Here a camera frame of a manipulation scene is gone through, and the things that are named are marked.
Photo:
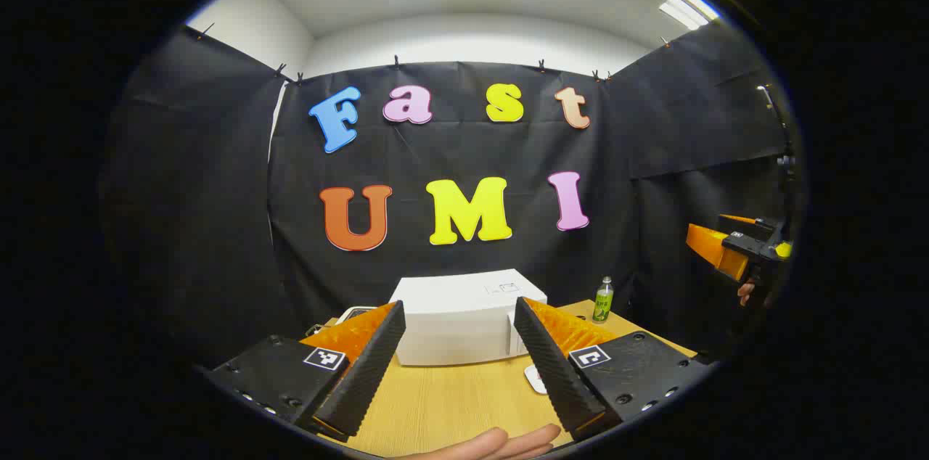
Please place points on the white square plate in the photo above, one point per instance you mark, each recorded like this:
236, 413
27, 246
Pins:
535, 379

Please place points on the small ceiling light panel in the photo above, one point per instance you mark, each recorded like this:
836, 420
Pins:
689, 8

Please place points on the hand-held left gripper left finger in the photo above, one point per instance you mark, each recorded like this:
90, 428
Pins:
370, 373

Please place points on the white microwave oven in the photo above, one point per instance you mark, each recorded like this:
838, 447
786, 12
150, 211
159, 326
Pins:
457, 322

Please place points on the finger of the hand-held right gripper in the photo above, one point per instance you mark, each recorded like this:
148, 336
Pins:
715, 249
740, 219

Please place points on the green label drink bottle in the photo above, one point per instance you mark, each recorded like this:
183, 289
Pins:
602, 307

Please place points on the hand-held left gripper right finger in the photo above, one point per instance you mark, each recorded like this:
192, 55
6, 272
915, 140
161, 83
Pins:
555, 373

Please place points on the thin metal pole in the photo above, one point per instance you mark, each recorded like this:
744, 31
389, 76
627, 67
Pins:
780, 126

